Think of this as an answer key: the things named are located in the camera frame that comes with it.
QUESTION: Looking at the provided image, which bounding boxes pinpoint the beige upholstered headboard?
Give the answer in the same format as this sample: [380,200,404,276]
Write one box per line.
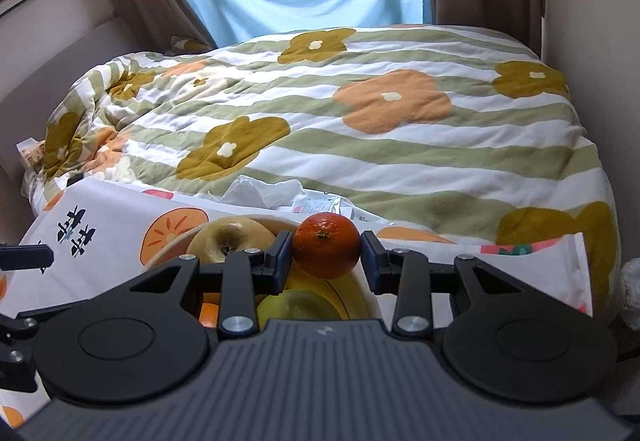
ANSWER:
[0,15,151,202]

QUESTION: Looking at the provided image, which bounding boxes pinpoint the fruit printed white tablecloth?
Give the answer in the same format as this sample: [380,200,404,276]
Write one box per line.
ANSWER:
[0,176,595,433]

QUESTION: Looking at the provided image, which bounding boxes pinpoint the cream ceramic bowl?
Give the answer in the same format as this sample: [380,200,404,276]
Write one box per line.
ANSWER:
[164,215,382,323]

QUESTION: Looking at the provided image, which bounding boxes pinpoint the large yellow apple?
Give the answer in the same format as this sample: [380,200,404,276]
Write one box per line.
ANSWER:
[186,217,279,265]

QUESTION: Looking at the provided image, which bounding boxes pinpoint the green apple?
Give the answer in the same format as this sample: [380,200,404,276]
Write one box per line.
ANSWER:
[256,289,344,322]

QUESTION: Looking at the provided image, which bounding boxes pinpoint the crumpled white plastic bag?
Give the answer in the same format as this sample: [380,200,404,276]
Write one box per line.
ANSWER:
[207,174,303,211]

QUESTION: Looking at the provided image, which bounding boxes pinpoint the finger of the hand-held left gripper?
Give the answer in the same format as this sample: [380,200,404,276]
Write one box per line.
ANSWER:
[0,313,42,395]
[0,244,56,273]

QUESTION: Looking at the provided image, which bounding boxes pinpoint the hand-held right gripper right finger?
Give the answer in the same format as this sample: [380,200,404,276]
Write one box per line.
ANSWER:
[360,230,526,339]

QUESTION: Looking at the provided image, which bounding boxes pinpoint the floral striped blanket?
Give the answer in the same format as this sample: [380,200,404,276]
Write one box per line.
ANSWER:
[22,25,622,328]

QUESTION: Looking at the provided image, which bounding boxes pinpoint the medium orange tangerine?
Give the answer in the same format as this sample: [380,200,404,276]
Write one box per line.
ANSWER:
[292,212,362,280]

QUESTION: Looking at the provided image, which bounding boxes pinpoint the small white carton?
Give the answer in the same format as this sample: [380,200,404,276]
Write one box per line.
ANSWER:
[16,138,47,168]

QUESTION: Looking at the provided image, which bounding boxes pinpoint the white paper packets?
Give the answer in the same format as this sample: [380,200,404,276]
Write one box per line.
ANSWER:
[291,194,386,226]

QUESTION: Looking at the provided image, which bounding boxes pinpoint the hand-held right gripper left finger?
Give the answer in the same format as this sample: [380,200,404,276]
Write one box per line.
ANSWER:
[129,230,294,339]

